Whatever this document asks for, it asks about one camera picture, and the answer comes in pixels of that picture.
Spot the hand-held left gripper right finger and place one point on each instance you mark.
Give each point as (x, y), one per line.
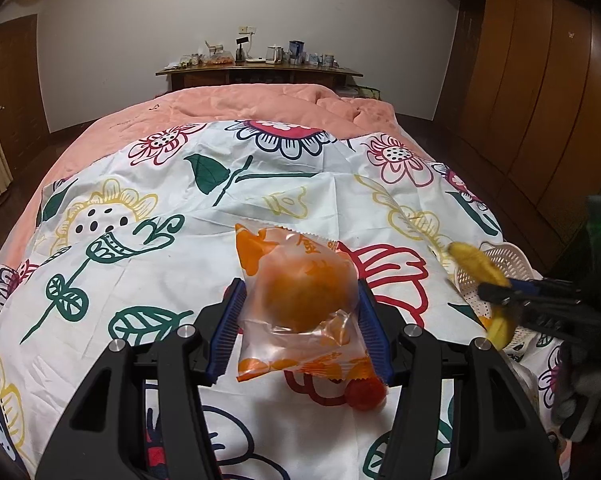
(375, 330)

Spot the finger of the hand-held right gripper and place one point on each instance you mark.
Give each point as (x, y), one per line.
(555, 317)
(527, 286)

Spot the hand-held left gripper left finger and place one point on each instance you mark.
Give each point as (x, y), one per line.
(225, 332)

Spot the cream perforated plastic basket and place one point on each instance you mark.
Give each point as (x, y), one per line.
(517, 260)

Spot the yellow banana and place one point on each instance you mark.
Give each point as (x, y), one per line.
(480, 262)

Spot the red tomato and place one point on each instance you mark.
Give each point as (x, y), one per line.
(363, 396)

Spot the orange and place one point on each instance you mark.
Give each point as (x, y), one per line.
(300, 290)

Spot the person's right hand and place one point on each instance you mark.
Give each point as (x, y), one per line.
(585, 390)

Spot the white floral blanket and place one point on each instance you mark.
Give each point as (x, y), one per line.
(180, 240)

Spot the brown wooden wardrobe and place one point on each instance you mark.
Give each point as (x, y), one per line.
(530, 85)

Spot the pink blanket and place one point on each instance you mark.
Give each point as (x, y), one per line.
(205, 105)

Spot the printed cardboard box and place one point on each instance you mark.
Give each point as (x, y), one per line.
(369, 92)

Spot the wooden sideboard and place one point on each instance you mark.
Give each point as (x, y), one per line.
(260, 77)

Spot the white electric kettle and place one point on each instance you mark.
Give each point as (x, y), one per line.
(275, 55)

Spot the small black stand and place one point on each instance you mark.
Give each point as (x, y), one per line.
(240, 50)

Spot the blue water pitcher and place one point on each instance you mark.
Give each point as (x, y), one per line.
(296, 51)

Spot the brown wooden door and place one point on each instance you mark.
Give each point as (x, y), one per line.
(18, 90)

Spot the white wall socket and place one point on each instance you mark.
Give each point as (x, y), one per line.
(248, 29)

